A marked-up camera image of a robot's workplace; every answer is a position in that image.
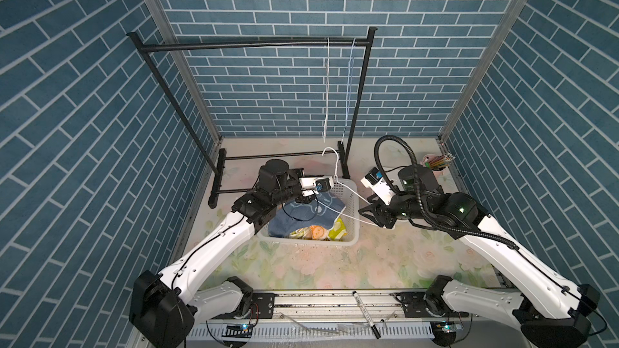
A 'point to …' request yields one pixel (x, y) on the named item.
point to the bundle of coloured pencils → (440, 161)
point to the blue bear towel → (321, 209)
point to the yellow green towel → (338, 230)
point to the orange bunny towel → (310, 232)
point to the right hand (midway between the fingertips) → (367, 205)
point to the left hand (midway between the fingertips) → (326, 174)
